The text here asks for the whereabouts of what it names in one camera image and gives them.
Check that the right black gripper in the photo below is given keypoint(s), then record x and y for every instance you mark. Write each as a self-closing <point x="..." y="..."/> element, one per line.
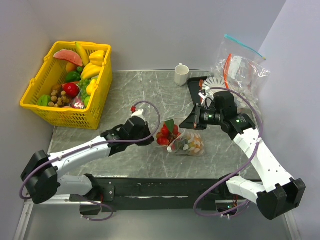
<point x="194" y="120"/>

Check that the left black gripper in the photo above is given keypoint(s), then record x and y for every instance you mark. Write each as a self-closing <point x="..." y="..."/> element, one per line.
<point x="146" y="142"/>

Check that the toy pineapple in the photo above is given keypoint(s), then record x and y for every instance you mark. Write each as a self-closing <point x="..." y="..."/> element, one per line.
<point x="189" y="144"/>

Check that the polka dot zip bag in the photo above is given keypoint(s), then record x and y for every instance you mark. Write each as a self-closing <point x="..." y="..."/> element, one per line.
<point x="169" y="149"/>

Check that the red toy strawberries bunch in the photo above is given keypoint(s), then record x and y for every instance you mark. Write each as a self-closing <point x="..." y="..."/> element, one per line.
<point x="169" y="131"/>

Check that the red toy apple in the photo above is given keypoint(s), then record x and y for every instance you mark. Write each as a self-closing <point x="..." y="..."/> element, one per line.
<point x="71" y="89"/>

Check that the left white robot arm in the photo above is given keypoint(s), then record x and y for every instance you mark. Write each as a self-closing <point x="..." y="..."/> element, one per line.
<point x="45" y="175"/>

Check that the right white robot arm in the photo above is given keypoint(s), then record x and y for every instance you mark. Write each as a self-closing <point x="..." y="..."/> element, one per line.
<point x="262" y="179"/>

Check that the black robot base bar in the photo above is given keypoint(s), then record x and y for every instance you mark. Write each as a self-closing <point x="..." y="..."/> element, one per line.
<point x="128" y="194"/>

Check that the clear zip bag orange seal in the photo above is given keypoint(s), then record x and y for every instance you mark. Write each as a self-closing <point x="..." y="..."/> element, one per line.
<point x="247" y="81"/>

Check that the clear zip bag blue seal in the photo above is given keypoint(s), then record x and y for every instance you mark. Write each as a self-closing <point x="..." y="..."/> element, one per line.
<point x="230" y="55"/>

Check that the black plastic tray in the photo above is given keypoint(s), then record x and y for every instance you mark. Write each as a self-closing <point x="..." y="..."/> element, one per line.
<point x="193" y="84"/>

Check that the striped white plate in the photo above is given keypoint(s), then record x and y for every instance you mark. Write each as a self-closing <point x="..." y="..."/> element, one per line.
<point x="213" y="82"/>

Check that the white ceramic mug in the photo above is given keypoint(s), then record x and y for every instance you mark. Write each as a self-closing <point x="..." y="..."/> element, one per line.
<point x="181" y="73"/>

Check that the green toy apple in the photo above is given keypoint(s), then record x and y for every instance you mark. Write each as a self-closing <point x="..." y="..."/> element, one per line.
<point x="86" y="101"/>

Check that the yellow toy lemon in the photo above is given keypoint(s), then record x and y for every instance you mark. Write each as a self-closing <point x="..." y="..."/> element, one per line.
<point x="92" y="86"/>

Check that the green toy grapes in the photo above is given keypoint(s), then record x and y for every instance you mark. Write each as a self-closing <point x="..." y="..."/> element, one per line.
<point x="83" y="84"/>

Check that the yellow toy banana bunch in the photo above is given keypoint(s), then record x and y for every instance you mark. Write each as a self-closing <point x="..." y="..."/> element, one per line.
<point x="90" y="71"/>

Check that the yellow toy bell pepper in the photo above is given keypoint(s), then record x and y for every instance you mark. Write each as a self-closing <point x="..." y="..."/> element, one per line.
<point x="97" y="58"/>

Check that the green toy bell pepper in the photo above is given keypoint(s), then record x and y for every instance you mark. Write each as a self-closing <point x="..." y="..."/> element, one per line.
<point x="73" y="76"/>

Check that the brown toy longan bunch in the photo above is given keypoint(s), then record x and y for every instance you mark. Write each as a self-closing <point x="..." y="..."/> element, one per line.
<point x="58" y="97"/>

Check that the orange toy peach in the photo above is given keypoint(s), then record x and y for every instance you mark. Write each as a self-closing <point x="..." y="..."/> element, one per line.
<point x="70" y="67"/>

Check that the green toy starfruit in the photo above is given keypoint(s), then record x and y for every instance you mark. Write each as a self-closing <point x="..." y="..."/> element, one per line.
<point x="44" y="100"/>

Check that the toy watermelon slice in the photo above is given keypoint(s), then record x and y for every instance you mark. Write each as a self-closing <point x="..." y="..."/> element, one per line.
<point x="69" y="56"/>

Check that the yellow plastic basket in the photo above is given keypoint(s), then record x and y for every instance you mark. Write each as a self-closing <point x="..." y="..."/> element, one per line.
<point x="53" y="72"/>

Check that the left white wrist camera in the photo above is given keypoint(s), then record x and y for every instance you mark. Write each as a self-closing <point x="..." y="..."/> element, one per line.
<point x="137" y="112"/>

